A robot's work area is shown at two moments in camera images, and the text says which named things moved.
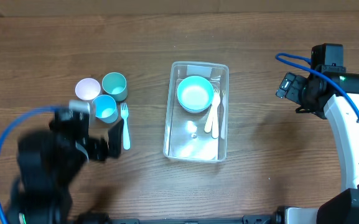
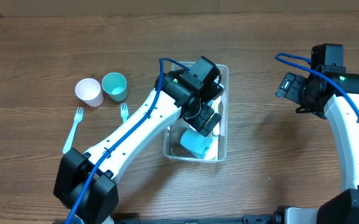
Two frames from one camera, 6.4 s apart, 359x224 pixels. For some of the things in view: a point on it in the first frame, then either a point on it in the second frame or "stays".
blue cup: x=105 y=109 to x=195 y=142
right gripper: x=294 y=82 stays
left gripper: x=116 y=140 to x=199 y=118
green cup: x=115 y=84 stays
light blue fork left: x=223 y=128 stays
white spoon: x=216 y=100 stays
